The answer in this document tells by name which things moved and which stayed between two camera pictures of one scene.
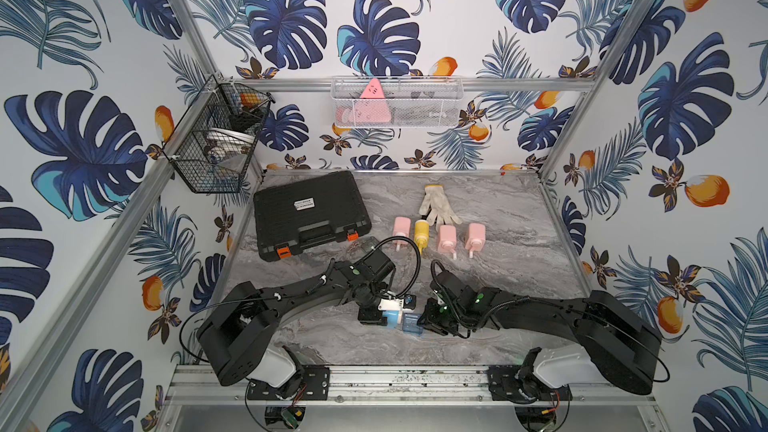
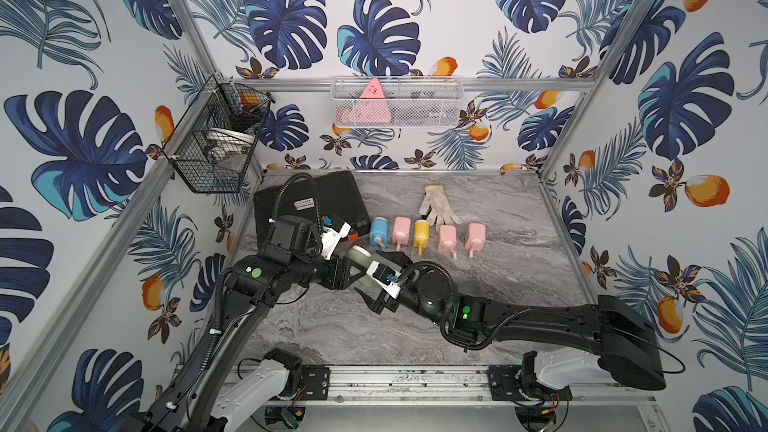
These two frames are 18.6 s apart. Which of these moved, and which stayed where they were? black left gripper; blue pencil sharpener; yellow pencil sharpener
Moved: black left gripper; blue pencil sharpener
Stayed: yellow pencil sharpener
